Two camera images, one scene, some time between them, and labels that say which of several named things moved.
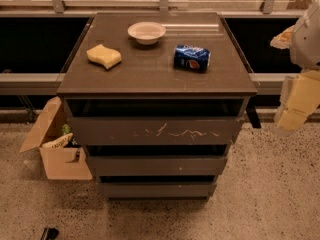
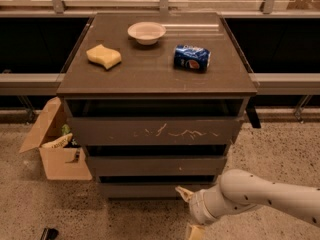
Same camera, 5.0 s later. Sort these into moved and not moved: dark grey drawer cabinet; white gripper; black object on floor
Moved: white gripper
Not moved: black object on floor; dark grey drawer cabinet
